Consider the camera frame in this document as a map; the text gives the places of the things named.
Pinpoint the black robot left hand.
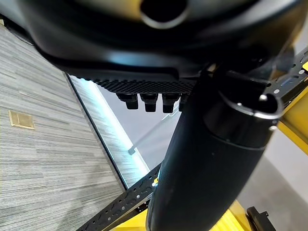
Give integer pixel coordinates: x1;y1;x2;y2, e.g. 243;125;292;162
0;0;305;231

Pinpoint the yellow shelf board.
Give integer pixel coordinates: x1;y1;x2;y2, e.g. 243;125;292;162
115;199;251;231

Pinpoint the brass floor socket plate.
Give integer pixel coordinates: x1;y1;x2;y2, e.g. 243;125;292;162
8;110;36;130

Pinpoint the black perforated shelf rail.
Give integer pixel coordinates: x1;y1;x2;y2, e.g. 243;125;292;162
264;45;308;102
76;163;162;231

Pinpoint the yellow shelf frame beam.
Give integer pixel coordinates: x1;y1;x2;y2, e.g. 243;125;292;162
274;89;308;156

